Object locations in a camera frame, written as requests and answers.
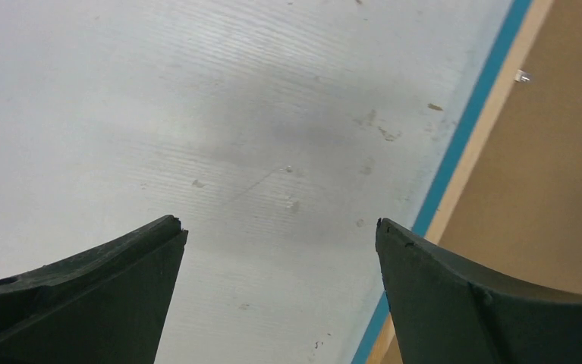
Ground wooden picture frame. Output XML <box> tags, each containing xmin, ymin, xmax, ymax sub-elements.
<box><xmin>351</xmin><ymin>0</ymin><xmax>556</xmax><ymax>364</ymax></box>

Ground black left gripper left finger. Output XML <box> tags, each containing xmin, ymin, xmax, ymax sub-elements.
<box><xmin>0</xmin><ymin>215</ymin><xmax>187</xmax><ymax>363</ymax></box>

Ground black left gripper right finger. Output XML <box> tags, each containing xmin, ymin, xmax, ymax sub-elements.
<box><xmin>375</xmin><ymin>218</ymin><xmax>582</xmax><ymax>363</ymax></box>

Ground brown cardboard backing board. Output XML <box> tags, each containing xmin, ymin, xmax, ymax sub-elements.
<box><xmin>381</xmin><ymin>0</ymin><xmax>582</xmax><ymax>364</ymax></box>

